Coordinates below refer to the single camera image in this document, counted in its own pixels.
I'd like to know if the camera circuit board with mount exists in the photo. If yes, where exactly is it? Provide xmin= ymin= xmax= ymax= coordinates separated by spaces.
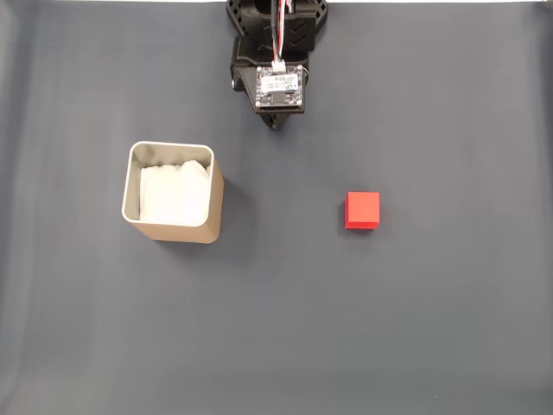
xmin=250 ymin=63 xmax=306 ymax=116

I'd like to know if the black camera cable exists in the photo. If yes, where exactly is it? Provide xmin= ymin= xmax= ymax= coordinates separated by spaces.
xmin=269 ymin=0 xmax=297 ymax=73

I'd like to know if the red cube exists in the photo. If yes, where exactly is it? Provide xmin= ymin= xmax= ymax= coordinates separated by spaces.
xmin=344 ymin=191 xmax=381 ymax=230

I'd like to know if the dark blue-grey table mat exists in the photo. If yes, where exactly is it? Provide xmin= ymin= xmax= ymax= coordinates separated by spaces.
xmin=0 ymin=2 xmax=553 ymax=415

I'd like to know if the tan metal box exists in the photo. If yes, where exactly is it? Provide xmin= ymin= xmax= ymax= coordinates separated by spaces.
xmin=120 ymin=140 xmax=225 ymax=244

